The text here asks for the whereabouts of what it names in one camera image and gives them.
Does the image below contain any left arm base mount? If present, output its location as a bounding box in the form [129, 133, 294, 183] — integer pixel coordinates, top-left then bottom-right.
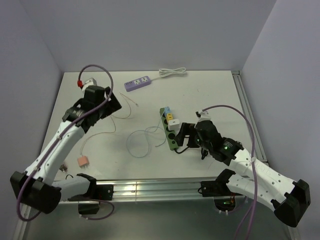
[67, 184, 114, 216]

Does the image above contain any purple power strip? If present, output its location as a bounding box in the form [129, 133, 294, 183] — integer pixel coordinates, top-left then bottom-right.
[124, 76, 151, 92]

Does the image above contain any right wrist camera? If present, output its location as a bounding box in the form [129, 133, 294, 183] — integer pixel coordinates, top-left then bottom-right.
[195, 110, 211, 122]

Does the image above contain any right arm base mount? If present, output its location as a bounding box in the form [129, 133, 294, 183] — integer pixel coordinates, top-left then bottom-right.
[197, 180, 240, 212]

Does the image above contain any aluminium side rail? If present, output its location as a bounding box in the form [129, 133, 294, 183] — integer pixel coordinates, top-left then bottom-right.
[231, 71, 268, 164]

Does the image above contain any blue USB charger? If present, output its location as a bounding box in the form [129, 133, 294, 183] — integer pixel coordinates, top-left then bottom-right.
[163, 106, 171, 116]

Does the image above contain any yellow plug adapter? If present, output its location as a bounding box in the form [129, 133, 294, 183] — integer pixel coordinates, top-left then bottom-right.
[166, 113, 174, 121]

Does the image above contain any green power strip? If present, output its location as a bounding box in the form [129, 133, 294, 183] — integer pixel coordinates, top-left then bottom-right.
[159, 107, 179, 151]

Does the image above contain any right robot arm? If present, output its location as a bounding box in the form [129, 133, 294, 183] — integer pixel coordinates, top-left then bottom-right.
[174, 120, 311, 228]

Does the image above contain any aluminium front rail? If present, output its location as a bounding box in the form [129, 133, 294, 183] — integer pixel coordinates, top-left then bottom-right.
[96, 180, 202, 201]

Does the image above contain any light blue charger cable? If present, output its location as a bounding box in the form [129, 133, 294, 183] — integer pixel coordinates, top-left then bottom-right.
[125, 112, 168, 160]

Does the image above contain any white plug adapter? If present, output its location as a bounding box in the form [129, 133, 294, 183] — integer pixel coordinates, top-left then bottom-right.
[168, 118, 180, 131]

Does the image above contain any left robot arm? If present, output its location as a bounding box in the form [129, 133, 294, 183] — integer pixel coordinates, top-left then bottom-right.
[10, 85, 122, 214]

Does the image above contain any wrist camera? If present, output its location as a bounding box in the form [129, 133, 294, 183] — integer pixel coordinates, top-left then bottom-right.
[77, 78, 97, 93]
[195, 110, 211, 122]

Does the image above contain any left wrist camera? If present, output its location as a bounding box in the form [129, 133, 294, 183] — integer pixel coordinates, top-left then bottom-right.
[77, 78, 97, 93]

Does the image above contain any white coiled power cord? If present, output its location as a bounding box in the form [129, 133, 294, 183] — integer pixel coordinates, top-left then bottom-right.
[151, 66, 188, 82]

